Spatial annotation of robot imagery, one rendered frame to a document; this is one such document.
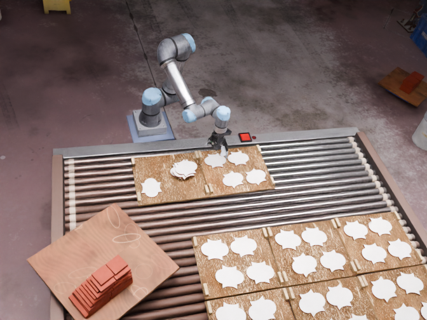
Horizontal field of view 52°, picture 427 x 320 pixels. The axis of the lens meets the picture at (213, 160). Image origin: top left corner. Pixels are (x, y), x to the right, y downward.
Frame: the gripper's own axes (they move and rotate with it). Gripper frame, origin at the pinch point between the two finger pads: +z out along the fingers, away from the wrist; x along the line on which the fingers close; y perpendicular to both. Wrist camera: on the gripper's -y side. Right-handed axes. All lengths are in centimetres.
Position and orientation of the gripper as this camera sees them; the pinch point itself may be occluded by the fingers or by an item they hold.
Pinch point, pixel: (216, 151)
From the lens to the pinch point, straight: 264.2
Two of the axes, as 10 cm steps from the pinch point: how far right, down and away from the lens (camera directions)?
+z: -1.4, 6.6, 7.4
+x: 7.7, 5.4, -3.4
